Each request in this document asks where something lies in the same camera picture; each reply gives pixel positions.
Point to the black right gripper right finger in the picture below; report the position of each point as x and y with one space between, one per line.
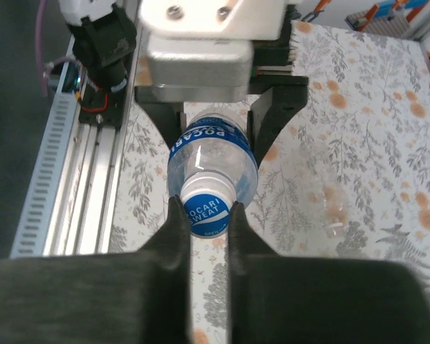
326 304

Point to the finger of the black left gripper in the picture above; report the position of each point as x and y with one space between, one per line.
165 118
279 111

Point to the blue-topped white bottle cap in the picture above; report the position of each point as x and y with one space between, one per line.
206 215

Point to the clear unlabelled plastic bottle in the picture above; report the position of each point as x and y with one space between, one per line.
329 204

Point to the wide grooved aluminium rail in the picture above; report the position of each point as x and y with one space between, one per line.
89 186

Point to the floral grey tablecloth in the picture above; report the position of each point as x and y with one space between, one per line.
362 125

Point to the blue label Pocari bottle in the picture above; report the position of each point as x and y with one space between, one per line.
215 157

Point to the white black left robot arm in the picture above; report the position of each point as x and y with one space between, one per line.
100 46

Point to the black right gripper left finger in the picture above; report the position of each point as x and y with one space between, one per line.
93 297

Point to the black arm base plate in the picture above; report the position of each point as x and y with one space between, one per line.
93 118

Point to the grey metal panel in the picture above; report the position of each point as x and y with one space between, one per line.
7 107

